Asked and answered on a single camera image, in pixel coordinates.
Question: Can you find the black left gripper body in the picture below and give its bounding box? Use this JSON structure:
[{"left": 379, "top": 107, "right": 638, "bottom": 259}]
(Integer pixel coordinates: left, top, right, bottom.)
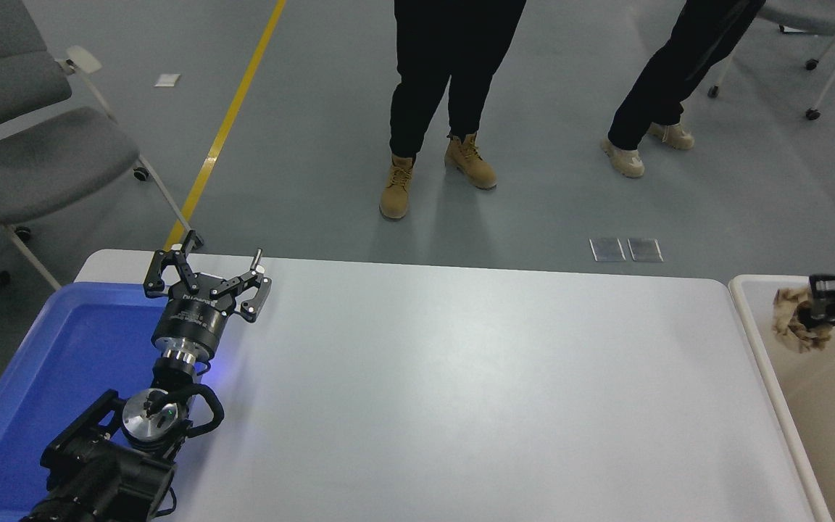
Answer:
[{"left": 152, "top": 277, "right": 237, "bottom": 357}]

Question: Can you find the tan paper ball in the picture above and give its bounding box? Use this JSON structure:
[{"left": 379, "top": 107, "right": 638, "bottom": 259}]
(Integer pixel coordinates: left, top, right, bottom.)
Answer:
[{"left": 773, "top": 286, "right": 835, "bottom": 354}]

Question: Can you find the large pale bin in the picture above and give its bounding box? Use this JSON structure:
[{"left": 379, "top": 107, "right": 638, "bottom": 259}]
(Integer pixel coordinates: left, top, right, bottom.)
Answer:
[{"left": 728, "top": 274, "right": 835, "bottom": 522}]

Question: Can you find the blue plastic tray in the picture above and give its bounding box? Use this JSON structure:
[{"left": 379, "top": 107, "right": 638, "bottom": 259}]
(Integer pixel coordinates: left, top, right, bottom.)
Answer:
[{"left": 0, "top": 281, "right": 204, "bottom": 522}]

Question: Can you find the grey office chair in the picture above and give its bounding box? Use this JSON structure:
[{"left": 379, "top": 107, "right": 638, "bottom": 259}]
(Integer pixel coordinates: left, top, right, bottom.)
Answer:
[
  {"left": 0, "top": 0, "right": 195, "bottom": 291},
  {"left": 707, "top": 0, "right": 835, "bottom": 146}
]

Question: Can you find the silver floor plate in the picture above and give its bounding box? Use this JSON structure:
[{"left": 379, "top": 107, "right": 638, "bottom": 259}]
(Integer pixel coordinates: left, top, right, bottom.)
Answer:
[
  {"left": 627, "top": 237, "right": 664, "bottom": 263},
  {"left": 589, "top": 237, "right": 626, "bottom": 263}
]

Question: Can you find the person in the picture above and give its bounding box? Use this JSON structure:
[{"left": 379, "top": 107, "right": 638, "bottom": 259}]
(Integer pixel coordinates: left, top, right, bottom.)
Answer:
[
  {"left": 600, "top": 0, "right": 767, "bottom": 180},
  {"left": 379, "top": 0, "right": 528, "bottom": 221}
]

